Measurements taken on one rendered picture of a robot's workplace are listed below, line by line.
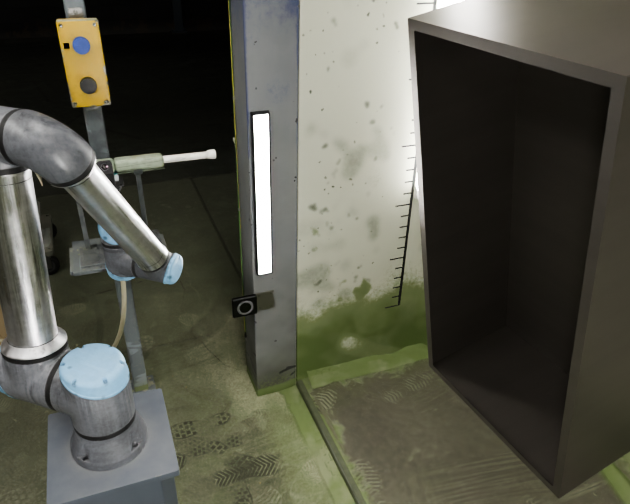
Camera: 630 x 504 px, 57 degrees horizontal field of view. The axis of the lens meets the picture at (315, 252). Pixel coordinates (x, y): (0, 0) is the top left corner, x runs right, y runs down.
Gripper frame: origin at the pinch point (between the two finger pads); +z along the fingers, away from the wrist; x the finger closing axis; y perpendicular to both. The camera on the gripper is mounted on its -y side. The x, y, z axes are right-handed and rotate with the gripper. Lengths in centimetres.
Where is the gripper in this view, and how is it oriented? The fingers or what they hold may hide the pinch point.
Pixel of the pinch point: (105, 174)
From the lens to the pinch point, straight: 201.0
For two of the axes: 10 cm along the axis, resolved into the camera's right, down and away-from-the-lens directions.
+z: -3.6, -4.8, 8.0
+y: -0.2, 8.6, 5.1
